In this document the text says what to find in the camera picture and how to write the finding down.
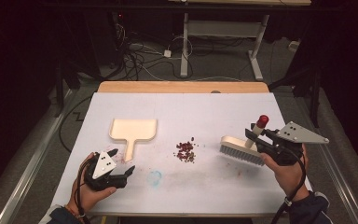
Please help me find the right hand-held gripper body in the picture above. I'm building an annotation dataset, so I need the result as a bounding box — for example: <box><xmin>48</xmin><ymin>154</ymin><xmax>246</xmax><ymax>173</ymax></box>
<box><xmin>255</xmin><ymin>120</ymin><xmax>330</xmax><ymax>167</ymax></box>

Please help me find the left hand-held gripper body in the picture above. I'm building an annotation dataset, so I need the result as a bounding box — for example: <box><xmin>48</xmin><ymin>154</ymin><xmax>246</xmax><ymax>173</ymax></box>
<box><xmin>83</xmin><ymin>150</ymin><xmax>129</xmax><ymax>191</ymax></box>

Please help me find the white brush with red-capped handle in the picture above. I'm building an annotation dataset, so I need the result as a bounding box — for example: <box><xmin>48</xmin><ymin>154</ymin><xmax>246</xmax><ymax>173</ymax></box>
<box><xmin>218</xmin><ymin>114</ymin><xmax>270</xmax><ymax>167</ymax></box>

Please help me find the person's left hand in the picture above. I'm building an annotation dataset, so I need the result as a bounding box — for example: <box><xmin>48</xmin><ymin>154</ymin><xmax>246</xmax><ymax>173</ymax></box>
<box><xmin>66</xmin><ymin>151</ymin><xmax>118</xmax><ymax>217</ymax></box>

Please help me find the person's right hand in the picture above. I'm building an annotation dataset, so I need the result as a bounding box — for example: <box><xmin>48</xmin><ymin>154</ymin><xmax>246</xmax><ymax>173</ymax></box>
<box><xmin>259</xmin><ymin>144</ymin><xmax>310</xmax><ymax>203</ymax></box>

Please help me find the cream dustpan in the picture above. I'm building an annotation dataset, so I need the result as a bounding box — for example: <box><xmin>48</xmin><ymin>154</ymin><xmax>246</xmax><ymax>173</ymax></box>
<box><xmin>108</xmin><ymin>118</ymin><xmax>158</xmax><ymax>163</ymax></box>

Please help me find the pile of red crumbs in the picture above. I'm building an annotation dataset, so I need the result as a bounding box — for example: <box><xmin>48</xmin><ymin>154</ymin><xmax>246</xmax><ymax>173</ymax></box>
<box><xmin>172</xmin><ymin>136</ymin><xmax>200</xmax><ymax>164</ymax></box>

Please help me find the black metal stand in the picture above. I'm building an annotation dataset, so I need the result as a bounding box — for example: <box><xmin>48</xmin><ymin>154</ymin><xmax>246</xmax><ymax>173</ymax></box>
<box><xmin>53</xmin><ymin>59</ymin><xmax>76</xmax><ymax>119</ymax></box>
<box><xmin>268</xmin><ymin>66</ymin><xmax>322</xmax><ymax>129</ymax></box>

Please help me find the white table sheet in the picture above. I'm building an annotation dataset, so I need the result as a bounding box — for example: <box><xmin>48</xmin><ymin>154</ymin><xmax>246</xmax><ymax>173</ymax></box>
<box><xmin>49</xmin><ymin>91</ymin><xmax>313</xmax><ymax>216</ymax></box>

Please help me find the left hand-held gripper black cable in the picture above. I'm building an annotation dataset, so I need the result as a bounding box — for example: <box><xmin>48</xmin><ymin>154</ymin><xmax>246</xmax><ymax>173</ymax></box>
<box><xmin>75</xmin><ymin>158</ymin><xmax>91</xmax><ymax>224</ymax></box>

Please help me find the hand-held gripper black cable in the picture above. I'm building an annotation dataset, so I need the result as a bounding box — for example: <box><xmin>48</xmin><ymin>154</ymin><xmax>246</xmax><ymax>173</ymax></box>
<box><xmin>75</xmin><ymin>158</ymin><xmax>91</xmax><ymax>224</ymax></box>
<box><xmin>269</xmin><ymin>148</ymin><xmax>308</xmax><ymax>224</ymax></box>

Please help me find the right hand-held gripper black cable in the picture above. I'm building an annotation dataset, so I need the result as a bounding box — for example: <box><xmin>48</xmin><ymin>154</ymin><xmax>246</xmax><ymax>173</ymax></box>
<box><xmin>269</xmin><ymin>148</ymin><xmax>308</xmax><ymax>224</ymax></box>

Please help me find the black floor cable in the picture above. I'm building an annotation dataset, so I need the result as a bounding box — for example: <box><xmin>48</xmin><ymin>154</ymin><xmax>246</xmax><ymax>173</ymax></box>
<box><xmin>58</xmin><ymin>94</ymin><xmax>93</xmax><ymax>154</ymax></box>

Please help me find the aluminium rail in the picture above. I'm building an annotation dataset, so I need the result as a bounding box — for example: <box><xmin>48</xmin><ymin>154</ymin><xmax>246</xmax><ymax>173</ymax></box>
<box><xmin>0</xmin><ymin>88</ymin><xmax>79</xmax><ymax>224</ymax></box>
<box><xmin>292</xmin><ymin>92</ymin><xmax>358</xmax><ymax>224</ymax></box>

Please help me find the tangle of floor cables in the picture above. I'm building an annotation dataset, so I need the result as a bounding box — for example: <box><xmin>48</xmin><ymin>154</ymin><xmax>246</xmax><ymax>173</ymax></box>
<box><xmin>110</xmin><ymin>22</ymin><xmax>197</xmax><ymax>82</ymax></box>

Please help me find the white metal desk frame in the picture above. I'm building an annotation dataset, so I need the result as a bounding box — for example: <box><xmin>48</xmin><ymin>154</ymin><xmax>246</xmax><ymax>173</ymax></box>
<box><xmin>179</xmin><ymin>11</ymin><xmax>270</xmax><ymax>82</ymax></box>

